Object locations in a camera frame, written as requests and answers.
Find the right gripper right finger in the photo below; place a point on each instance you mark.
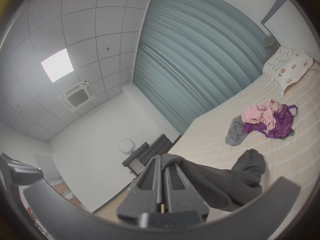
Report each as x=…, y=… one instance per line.
x=182, y=201

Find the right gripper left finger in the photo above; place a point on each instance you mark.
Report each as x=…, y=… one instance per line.
x=140, y=201

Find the black T-shirt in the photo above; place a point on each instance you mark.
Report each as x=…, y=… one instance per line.
x=212, y=181

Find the bed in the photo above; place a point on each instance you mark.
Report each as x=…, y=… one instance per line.
x=212, y=144

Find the black chest of drawers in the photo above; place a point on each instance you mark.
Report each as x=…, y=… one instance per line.
x=155, y=149

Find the round white mirror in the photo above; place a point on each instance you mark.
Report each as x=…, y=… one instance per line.
x=127, y=146

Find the grey garment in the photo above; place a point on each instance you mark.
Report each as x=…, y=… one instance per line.
x=235, y=134

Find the pink garment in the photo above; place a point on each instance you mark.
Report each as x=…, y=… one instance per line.
x=255, y=114

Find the ceiling air conditioner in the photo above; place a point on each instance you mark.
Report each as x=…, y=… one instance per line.
x=76, y=96

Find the purple garment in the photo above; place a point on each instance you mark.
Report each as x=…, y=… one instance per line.
x=282, y=124

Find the blue-green curtain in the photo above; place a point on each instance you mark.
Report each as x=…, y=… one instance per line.
x=190, y=59

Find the square ceiling light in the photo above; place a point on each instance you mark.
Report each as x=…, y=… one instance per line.
x=57, y=65

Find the white printed pillow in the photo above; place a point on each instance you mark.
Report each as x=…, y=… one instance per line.
x=287, y=67

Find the grey bedside table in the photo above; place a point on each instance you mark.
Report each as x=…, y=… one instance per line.
x=272, y=44

